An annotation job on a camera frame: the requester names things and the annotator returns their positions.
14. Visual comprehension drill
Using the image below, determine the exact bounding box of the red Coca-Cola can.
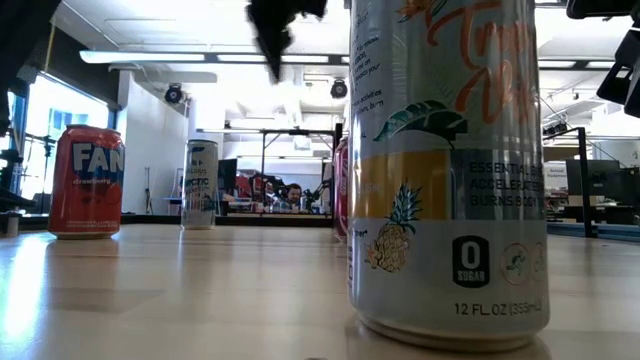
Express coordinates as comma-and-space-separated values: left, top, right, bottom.
333, 135, 350, 242

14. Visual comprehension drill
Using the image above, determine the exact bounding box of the overhead light bar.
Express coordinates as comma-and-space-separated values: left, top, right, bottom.
78, 48, 640, 71

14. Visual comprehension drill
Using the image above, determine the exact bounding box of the black background monitor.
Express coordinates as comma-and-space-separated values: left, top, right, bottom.
216, 158, 239, 197
565, 158, 622, 197

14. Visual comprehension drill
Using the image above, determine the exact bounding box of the person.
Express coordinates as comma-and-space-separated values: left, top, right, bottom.
279, 182, 305, 214

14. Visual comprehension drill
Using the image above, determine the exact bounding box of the Celsius Arctic Vibe can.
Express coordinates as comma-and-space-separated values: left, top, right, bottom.
180, 139, 220, 231

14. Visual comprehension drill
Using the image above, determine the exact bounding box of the red Fanta strawberry can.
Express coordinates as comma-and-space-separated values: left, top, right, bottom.
47, 124, 126, 241

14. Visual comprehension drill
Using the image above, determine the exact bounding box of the black tripod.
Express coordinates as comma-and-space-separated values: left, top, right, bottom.
22, 130, 57, 215

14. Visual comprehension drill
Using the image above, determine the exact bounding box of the Celsius Tropical Vibe can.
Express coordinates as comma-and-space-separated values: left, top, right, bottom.
347, 0, 551, 354

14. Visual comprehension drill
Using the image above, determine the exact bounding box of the white paper sign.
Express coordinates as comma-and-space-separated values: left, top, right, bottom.
543, 160, 569, 193

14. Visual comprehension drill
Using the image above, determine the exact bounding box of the blue floor mat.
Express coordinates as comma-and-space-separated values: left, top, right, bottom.
546, 221, 640, 244

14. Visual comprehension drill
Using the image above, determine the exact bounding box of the black table frame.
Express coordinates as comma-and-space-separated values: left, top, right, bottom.
19, 212, 335, 232

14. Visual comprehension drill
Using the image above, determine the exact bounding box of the yellow hanging cable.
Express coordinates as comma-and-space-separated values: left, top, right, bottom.
43, 23, 56, 75

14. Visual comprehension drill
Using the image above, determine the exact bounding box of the wooden shelf black metal frame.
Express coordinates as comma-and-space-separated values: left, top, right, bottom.
331, 122, 597, 239

